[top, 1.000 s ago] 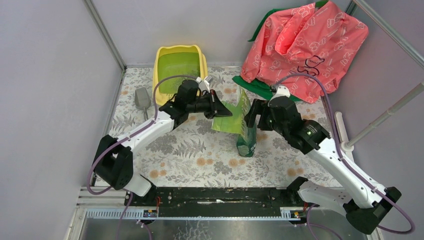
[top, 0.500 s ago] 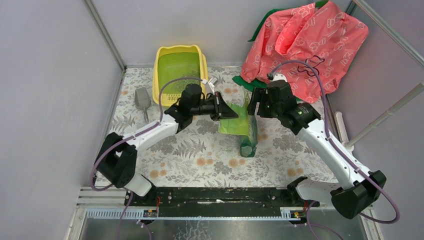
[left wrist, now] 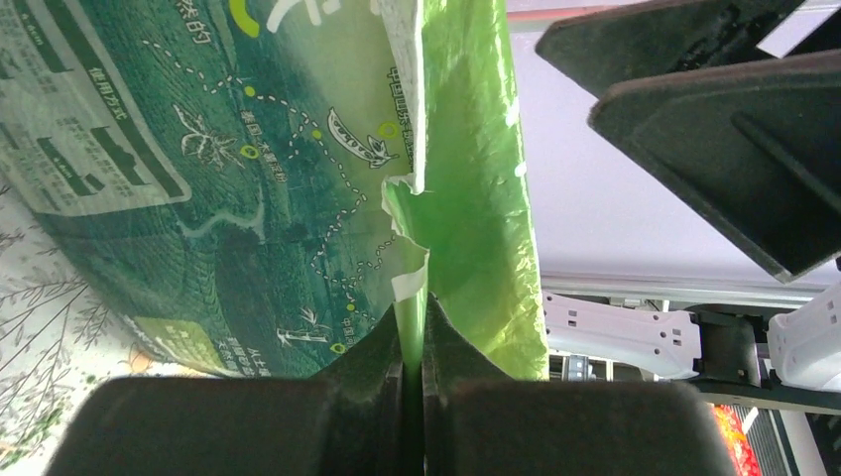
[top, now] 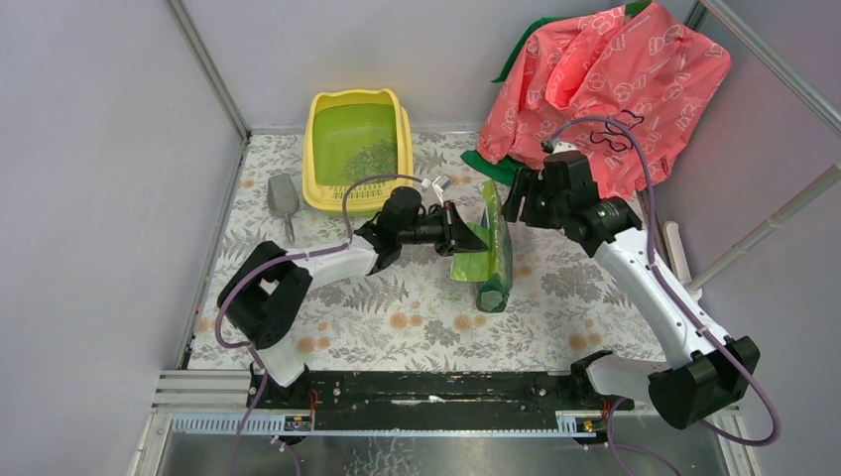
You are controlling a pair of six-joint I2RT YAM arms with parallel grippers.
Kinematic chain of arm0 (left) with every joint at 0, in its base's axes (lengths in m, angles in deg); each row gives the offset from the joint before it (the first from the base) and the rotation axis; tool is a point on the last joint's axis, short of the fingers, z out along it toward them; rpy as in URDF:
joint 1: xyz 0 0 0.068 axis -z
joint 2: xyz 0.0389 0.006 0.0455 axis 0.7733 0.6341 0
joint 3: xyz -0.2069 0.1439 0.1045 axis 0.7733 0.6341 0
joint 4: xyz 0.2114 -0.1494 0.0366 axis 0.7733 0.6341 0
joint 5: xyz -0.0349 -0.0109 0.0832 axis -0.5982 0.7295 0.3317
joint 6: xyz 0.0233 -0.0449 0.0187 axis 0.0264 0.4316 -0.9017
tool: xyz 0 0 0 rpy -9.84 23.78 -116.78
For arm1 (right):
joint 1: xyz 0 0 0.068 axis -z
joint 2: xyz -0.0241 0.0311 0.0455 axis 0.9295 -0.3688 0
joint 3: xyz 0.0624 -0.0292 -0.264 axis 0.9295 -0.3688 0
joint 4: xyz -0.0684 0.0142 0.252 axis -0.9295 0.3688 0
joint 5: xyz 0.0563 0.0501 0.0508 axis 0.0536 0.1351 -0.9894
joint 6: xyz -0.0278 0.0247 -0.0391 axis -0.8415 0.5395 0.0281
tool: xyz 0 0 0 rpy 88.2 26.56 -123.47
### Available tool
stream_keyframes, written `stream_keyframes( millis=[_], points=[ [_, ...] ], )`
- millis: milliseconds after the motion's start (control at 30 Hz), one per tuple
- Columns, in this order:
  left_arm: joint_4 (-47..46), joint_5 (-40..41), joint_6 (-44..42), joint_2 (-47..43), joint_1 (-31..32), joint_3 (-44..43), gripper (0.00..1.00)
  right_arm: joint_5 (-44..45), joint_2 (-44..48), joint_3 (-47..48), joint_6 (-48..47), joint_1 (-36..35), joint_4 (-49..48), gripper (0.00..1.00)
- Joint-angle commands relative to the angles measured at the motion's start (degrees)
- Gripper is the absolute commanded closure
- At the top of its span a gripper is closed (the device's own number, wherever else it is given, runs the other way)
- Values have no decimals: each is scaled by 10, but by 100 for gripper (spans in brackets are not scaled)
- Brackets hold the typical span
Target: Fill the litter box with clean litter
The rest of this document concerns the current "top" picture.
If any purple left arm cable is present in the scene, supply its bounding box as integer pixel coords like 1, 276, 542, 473
213, 173, 435, 476

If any green cloth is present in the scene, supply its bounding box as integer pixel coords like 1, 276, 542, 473
461, 1, 667, 197

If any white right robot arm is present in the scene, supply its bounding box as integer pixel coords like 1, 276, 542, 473
501, 152, 761, 429

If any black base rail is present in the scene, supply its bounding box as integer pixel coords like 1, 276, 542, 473
246, 371, 618, 431

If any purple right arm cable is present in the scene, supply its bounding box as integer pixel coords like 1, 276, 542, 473
540, 116, 783, 476

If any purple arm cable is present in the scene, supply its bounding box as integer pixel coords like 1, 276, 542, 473
213, 173, 435, 476
540, 116, 783, 476

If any green litter pile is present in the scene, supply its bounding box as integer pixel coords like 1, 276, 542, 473
336, 140, 399, 186

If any yellow litter box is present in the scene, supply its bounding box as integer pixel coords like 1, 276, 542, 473
301, 88, 414, 216

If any silver metal scoop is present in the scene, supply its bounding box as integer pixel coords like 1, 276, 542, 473
267, 173, 300, 244

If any white metal pole stand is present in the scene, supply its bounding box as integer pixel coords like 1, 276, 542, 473
663, 161, 841, 375

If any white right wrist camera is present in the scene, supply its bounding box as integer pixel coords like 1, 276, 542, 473
541, 140, 577, 155

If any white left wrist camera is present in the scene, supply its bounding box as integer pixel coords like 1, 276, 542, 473
420, 175, 452, 206

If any green litter bag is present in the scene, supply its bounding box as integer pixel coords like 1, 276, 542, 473
449, 179, 514, 313

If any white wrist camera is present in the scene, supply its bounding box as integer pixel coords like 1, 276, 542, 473
541, 140, 577, 155
420, 175, 452, 206

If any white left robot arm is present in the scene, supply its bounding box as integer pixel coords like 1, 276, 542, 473
217, 186, 460, 387

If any floral table mat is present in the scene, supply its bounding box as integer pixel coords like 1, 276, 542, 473
186, 135, 663, 371

